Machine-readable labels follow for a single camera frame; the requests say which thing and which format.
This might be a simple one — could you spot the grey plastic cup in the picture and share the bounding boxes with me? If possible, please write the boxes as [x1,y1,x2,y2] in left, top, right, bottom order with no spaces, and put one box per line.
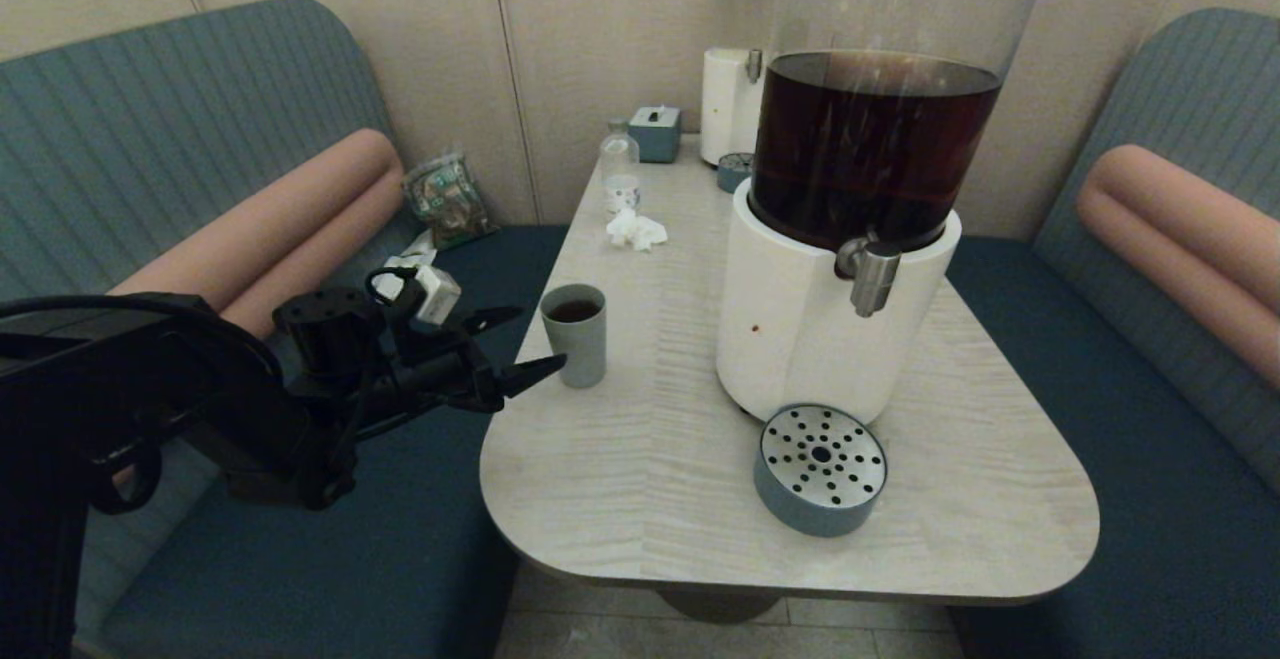
[540,283,608,389]

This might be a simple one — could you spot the white paper napkins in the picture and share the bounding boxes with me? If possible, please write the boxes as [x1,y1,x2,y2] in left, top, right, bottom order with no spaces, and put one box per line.
[374,230,439,298]

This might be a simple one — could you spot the clear snack bag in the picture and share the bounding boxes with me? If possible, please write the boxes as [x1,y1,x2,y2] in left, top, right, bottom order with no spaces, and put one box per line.
[404,151,498,250]

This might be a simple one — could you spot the dark blue bench seat cushion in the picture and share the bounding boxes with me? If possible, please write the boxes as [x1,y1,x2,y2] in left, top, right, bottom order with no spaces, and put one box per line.
[943,237,1280,659]
[100,226,571,659]

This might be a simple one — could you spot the crumpled white tissue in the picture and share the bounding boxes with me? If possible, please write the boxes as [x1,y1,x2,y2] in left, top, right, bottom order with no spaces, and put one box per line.
[606,208,669,252]

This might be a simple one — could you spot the clear plastic bottle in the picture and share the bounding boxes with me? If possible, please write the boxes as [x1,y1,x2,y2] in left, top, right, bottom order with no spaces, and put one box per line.
[600,119,642,214]

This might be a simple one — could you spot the pink bolster cushion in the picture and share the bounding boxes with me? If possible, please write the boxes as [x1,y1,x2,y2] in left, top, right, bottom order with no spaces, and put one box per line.
[105,129,406,490]
[1075,144,1280,390]

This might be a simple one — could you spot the blue-grey tissue box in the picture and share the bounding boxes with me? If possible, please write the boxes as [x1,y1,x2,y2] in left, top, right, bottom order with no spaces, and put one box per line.
[629,105,683,164]

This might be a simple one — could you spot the large dispenser with dark tea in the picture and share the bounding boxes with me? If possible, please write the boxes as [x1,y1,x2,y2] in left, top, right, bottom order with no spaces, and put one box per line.
[715,0,1064,427]

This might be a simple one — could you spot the white dispenser with clear tank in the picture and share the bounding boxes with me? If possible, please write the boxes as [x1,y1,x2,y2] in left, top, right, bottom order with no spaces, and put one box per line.
[699,0,791,168]

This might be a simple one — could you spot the teal ribbed bench backrest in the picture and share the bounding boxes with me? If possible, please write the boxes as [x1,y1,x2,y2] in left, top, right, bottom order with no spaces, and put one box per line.
[1030,7,1280,495]
[0,0,421,655]

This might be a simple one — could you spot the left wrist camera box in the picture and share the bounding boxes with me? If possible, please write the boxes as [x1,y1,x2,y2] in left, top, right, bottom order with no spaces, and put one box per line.
[413,266,463,326]

